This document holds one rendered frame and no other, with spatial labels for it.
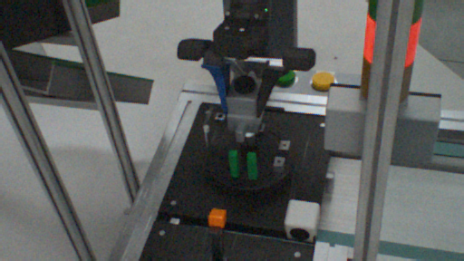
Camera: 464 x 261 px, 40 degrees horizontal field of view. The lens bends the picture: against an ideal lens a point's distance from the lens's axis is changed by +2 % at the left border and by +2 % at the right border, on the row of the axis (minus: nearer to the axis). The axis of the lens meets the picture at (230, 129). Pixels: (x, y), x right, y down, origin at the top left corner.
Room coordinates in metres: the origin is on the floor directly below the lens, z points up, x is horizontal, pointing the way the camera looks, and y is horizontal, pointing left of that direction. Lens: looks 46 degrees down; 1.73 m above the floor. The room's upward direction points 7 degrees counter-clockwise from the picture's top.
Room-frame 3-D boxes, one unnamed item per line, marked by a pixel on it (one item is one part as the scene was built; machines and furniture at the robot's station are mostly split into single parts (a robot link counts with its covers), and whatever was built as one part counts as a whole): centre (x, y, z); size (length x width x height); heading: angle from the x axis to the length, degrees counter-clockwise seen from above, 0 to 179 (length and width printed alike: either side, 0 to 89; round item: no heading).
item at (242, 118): (0.65, -0.02, 1.11); 0.08 x 0.04 x 0.07; 162
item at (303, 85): (0.84, -0.18, 0.93); 0.21 x 0.07 x 0.06; 71
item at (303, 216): (0.54, -0.09, 0.97); 0.05 x 0.05 x 0.04; 71
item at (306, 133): (0.66, -0.03, 0.96); 0.24 x 0.24 x 0.02; 71
